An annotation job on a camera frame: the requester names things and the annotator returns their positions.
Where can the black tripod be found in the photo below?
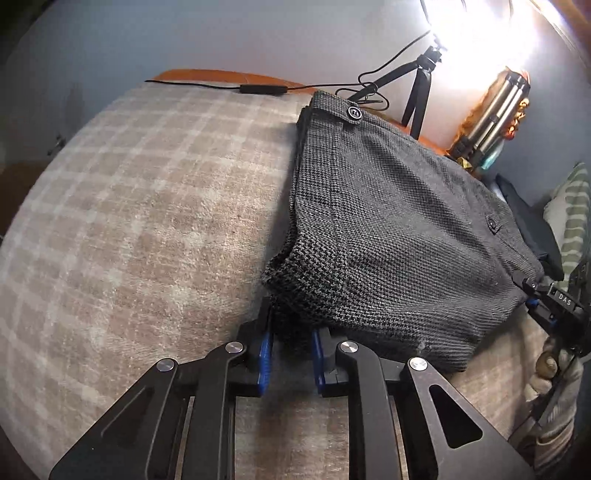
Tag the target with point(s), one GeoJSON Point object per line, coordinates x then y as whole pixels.
{"type": "Point", "coordinates": [418, 92]}

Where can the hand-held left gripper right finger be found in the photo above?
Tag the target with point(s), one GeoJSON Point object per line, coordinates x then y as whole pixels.
{"type": "Point", "coordinates": [317, 364]}

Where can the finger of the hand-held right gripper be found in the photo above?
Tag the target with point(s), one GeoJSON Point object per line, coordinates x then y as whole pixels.
{"type": "Point", "coordinates": [540, 314]}
{"type": "Point", "coordinates": [528, 282]}

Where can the dark cloth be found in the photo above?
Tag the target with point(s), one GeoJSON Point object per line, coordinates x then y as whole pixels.
{"type": "Point", "coordinates": [531, 221]}

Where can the orange bed frame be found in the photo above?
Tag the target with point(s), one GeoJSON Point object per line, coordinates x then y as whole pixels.
{"type": "Point", "coordinates": [221, 76]}

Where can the bright lamp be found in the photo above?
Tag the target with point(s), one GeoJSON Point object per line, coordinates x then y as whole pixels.
{"type": "Point", "coordinates": [480, 32]}

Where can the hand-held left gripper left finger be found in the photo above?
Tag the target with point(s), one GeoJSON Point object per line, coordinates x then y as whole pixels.
{"type": "Point", "coordinates": [264, 355]}

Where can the green striped cloth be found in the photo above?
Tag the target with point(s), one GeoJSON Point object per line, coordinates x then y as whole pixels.
{"type": "Point", "coordinates": [570, 217]}

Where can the beige plaid blanket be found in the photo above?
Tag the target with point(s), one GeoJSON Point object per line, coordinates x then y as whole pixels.
{"type": "Point", "coordinates": [138, 221]}

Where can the person's right hand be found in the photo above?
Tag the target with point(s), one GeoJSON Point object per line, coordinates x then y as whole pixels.
{"type": "Point", "coordinates": [548, 364]}

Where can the grey checked pants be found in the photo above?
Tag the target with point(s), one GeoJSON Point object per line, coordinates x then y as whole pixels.
{"type": "Point", "coordinates": [392, 230]}

